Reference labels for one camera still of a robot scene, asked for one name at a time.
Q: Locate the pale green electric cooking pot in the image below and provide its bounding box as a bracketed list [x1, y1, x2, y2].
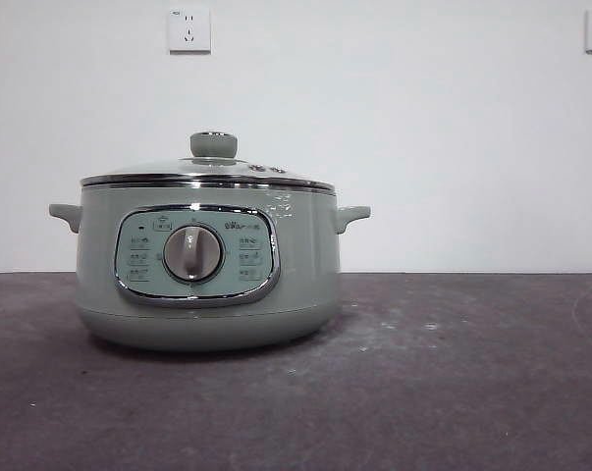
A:
[48, 183, 373, 351]

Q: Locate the glass lid with green knob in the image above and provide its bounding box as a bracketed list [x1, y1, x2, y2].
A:
[80, 131, 334, 190]

